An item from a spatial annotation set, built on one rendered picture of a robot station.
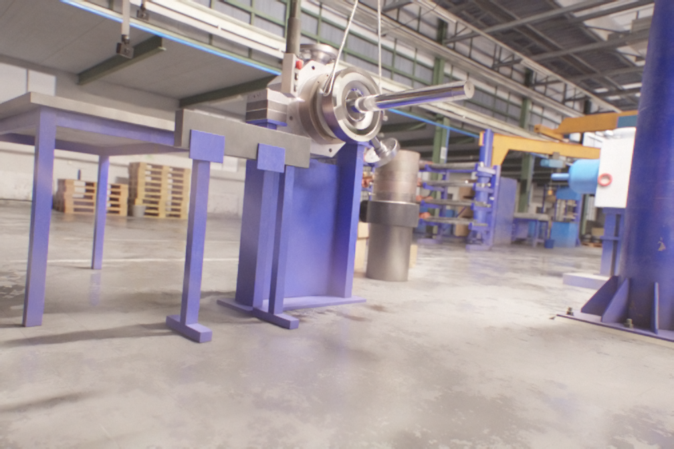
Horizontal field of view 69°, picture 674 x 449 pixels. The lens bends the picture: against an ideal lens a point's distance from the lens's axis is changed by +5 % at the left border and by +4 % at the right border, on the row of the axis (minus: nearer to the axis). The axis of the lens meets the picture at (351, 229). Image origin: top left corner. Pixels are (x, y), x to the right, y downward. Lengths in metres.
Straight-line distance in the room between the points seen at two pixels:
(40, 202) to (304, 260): 1.32
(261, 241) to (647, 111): 2.32
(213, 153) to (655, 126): 2.44
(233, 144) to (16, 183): 11.75
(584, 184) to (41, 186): 4.84
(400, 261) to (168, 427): 2.91
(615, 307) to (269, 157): 2.16
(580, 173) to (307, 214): 3.55
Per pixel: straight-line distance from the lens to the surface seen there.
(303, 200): 2.76
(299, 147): 2.24
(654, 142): 3.29
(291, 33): 1.67
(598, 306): 3.40
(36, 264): 2.21
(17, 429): 1.39
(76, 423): 1.37
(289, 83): 1.61
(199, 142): 1.96
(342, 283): 2.90
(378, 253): 3.93
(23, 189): 13.67
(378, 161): 2.56
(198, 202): 1.98
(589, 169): 5.62
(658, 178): 3.25
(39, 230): 2.20
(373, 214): 3.93
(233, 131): 2.05
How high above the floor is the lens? 0.54
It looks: 2 degrees down
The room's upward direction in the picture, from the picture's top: 5 degrees clockwise
